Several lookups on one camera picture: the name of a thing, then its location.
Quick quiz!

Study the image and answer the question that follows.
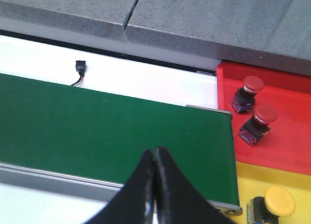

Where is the yellow mushroom push button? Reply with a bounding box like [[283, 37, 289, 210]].
[[247, 186, 296, 224]]

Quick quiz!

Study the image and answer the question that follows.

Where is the grey stone slab right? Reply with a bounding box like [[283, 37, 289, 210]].
[[126, 0, 311, 75]]

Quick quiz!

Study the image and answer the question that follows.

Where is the aluminium conveyor side rail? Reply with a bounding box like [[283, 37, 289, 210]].
[[0, 160, 243, 217]]

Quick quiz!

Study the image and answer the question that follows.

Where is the grey stone slab left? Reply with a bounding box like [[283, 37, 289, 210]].
[[0, 0, 138, 40]]

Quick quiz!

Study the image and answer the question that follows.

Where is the yellow plastic tray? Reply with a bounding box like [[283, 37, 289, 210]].
[[232, 162, 311, 224]]

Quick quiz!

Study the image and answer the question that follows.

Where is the red mushroom push button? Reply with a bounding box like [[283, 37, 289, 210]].
[[238, 104, 278, 146], [231, 75, 264, 114]]

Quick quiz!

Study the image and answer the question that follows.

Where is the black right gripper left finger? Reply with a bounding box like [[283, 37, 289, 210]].
[[86, 150, 154, 224]]

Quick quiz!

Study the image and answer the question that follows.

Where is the red object at right edge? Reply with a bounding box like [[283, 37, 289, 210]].
[[217, 62, 311, 175]]

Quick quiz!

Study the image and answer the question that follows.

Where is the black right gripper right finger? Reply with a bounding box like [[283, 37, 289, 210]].
[[154, 147, 233, 224]]

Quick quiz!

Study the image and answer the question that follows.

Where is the grey stone slab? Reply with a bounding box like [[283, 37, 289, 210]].
[[0, 0, 138, 40], [126, 0, 311, 75]]

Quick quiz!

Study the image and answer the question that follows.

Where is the black sensor with cable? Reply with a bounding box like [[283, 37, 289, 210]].
[[71, 60, 87, 86]]

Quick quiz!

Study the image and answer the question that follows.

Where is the green conveyor belt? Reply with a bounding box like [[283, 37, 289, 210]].
[[0, 74, 238, 202]]

